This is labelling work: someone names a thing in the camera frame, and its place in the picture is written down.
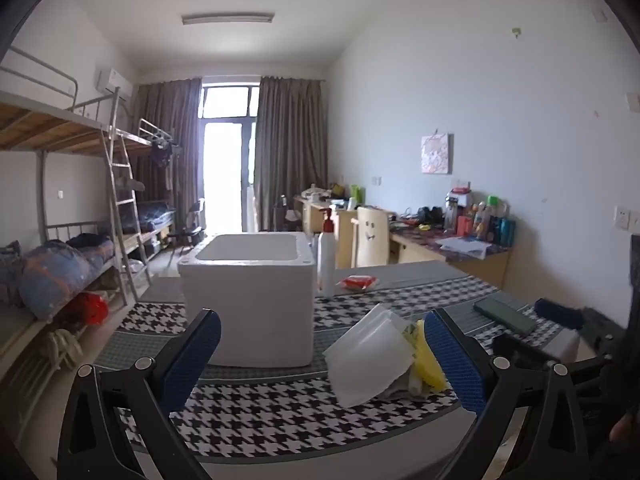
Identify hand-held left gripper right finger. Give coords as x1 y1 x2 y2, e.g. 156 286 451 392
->
424 308 593 480

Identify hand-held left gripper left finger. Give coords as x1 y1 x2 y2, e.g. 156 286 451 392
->
57 308 223 480

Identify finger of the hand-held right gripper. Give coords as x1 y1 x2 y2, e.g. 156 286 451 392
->
492 334 563 362
534 299 585 330

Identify green printed white packet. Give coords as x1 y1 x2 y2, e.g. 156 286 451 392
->
397 321 421 356

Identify white foam box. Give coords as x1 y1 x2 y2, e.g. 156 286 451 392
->
177 232 317 368

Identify translucent plastic container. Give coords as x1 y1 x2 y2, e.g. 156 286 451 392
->
322 304 418 408

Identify person's right hand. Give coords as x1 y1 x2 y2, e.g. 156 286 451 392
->
611 402 640 442

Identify dark smartphone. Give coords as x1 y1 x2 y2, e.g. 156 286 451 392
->
472 296 538 337

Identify wooden desk patterned cover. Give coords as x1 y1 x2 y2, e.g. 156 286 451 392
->
390 225 512 288

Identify houndstooth tablecloth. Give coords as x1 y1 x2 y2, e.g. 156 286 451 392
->
92 260 583 463

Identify red plastic bag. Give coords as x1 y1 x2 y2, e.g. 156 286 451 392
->
70 291 110 326

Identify white papers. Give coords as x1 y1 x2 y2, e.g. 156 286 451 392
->
435 236 493 261

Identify row of toiletry bottles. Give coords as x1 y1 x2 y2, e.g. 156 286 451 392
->
445 187 517 248

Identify red snack packet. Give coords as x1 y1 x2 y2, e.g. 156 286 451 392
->
340 274 379 293

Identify black folding chair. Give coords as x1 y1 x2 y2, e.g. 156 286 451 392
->
167 199 207 266

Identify beige cloth bundle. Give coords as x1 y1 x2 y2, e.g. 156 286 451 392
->
42 329 83 371

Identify black pouch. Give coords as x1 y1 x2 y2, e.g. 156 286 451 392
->
415 205 446 233

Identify metal bunk bed blue bedding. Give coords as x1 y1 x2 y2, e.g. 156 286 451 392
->
117 119 177 261

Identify wooden chair smiley face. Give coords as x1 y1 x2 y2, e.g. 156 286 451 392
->
350 206 392 268

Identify blue orange patterned quilt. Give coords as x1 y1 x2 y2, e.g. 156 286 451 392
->
17 232 116 323

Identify white pump bottle red nozzle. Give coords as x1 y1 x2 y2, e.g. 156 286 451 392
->
316 207 338 300

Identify metal bunk bed ladder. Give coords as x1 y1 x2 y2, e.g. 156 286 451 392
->
102 87 153 306

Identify black luggage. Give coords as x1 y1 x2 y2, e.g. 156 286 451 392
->
272 195 303 233

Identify glass balcony door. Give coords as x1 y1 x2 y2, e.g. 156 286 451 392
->
200 85 261 233

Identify grey cloth bundle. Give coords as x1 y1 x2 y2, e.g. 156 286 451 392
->
0 240 25 306

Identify dark hanging clothes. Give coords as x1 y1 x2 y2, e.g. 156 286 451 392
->
150 142 181 168

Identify brown curtain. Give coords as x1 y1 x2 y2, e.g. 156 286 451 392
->
255 76 328 233
131 77 203 211

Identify metal bunk bed wooden slats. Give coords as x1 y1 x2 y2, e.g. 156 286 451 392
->
0 45 153 411

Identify white air conditioner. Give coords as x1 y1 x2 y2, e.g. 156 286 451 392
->
95 67 135 98

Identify ceiling tube light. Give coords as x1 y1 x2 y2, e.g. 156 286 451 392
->
181 11 276 26

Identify pink wall picture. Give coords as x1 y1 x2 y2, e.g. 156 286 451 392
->
421 132 455 176

